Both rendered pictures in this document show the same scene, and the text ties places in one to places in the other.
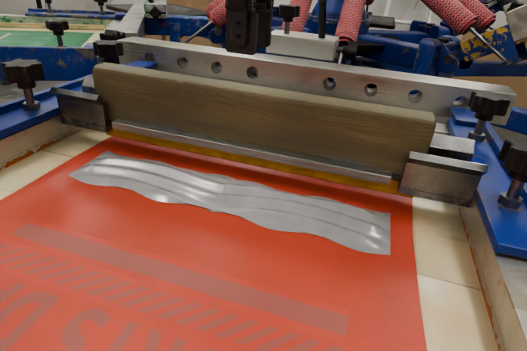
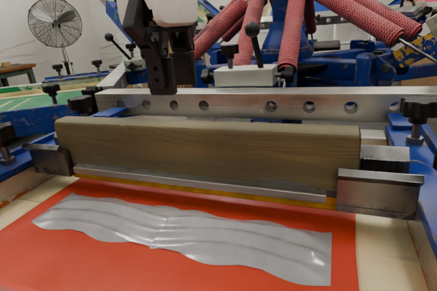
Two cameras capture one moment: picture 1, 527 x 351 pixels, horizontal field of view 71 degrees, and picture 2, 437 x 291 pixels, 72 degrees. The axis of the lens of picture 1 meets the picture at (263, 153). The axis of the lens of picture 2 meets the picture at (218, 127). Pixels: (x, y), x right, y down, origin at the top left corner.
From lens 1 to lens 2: 9 cm
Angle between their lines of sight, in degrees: 9
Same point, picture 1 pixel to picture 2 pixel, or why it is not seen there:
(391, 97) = (329, 111)
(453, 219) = (400, 234)
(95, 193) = (48, 239)
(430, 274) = not seen: outside the picture
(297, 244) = (231, 280)
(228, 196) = (168, 230)
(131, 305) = not seen: outside the picture
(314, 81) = (257, 106)
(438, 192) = (378, 207)
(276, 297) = not seen: outside the picture
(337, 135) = (266, 159)
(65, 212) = (15, 262)
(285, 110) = (215, 141)
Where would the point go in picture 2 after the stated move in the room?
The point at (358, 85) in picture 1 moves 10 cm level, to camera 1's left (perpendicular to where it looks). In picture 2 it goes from (297, 104) to (241, 108)
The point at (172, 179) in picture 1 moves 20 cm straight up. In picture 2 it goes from (119, 217) to (79, 48)
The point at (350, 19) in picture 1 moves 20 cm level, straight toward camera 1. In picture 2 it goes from (289, 47) to (281, 59)
